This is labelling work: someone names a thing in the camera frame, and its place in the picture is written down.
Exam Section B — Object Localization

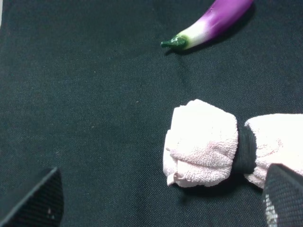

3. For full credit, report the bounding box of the black band on towel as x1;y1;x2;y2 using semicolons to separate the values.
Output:
232;126;257;174

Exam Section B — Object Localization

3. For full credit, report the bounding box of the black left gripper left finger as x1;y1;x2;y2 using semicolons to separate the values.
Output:
0;167;64;227

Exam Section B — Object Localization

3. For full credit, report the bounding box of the black tablecloth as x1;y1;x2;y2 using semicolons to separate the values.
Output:
0;0;303;227

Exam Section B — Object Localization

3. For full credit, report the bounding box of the purple toy eggplant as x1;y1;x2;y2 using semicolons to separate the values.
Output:
160;0;253;50

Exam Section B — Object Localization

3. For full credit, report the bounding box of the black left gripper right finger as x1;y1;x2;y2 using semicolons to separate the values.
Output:
262;164;303;227

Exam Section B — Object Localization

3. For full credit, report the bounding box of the pink rolled towel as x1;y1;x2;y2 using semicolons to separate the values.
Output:
163;99;303;188

